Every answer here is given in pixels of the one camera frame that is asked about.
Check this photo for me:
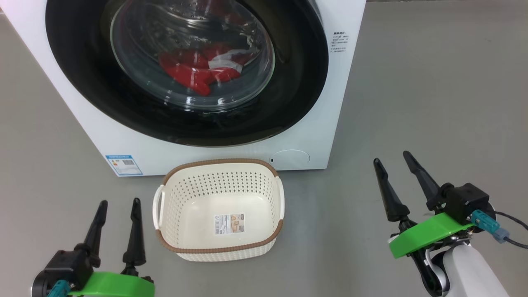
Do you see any printed text sticker on washer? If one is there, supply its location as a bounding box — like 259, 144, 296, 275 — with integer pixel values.
330, 31, 350, 53

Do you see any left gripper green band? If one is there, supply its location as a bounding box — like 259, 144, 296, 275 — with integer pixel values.
68, 198, 156, 297

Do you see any steel perforated washer drum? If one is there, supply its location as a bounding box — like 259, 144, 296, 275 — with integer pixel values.
111, 0, 275, 110

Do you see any right camera cable teal connector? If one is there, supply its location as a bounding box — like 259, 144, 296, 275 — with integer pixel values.
470, 210, 528, 250

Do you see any white front-load washing machine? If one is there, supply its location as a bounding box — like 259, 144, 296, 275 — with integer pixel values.
0, 0, 368, 177

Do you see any round filter cover panel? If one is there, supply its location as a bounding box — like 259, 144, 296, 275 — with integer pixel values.
270, 149, 311, 170

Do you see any left camera cable teal connector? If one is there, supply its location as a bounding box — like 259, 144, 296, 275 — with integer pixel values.
47, 280, 71, 297

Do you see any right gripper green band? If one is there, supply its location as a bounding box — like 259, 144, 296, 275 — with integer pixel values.
373, 151, 475, 297

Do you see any cream basket with brown rim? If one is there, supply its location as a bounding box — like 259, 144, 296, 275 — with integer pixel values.
153, 158, 285, 262

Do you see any black round glass washer door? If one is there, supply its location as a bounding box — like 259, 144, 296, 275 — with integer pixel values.
45, 0, 329, 147

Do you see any blue energy label sticker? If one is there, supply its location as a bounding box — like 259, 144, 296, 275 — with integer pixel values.
105, 155, 143, 177

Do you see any camera cable teal connector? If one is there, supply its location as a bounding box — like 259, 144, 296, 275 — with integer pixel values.
470, 210, 528, 250
47, 280, 71, 297

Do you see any basket product label sticker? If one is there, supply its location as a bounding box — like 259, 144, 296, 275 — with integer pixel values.
214, 212, 246, 236

